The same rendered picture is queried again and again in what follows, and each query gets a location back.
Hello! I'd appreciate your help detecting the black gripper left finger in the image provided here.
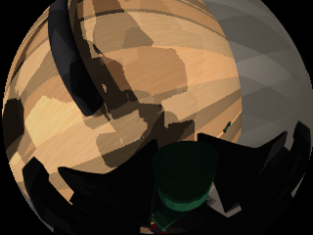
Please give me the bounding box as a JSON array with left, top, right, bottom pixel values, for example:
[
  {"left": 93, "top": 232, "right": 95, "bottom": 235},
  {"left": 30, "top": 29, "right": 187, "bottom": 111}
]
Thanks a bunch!
[{"left": 58, "top": 140, "right": 159, "bottom": 228}]

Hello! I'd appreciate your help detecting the black post with cap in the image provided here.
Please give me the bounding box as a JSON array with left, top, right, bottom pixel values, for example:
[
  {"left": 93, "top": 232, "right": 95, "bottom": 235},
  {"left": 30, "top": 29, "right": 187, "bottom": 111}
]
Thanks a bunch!
[{"left": 153, "top": 187, "right": 228, "bottom": 234}]

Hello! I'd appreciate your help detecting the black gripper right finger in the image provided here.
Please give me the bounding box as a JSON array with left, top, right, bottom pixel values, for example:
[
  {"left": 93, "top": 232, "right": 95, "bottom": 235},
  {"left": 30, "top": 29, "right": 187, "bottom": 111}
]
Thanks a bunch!
[{"left": 197, "top": 132, "right": 287, "bottom": 212}]

